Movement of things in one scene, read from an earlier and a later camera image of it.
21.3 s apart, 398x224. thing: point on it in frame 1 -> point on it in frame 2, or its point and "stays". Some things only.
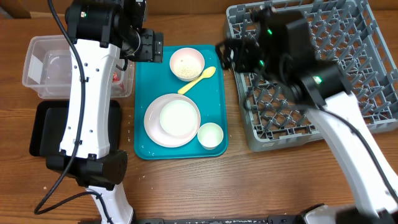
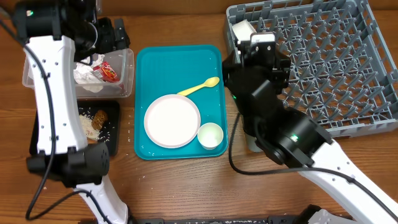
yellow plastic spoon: x=209 y=72 -> x=210 y=82
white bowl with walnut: x=178 y=118 -> x=243 y=30
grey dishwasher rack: x=346 y=33 stays
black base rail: x=301 y=219 stays
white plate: x=153 y=126 stays
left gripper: x=153 y=47 -> x=110 y=43
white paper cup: x=209 y=135 stays
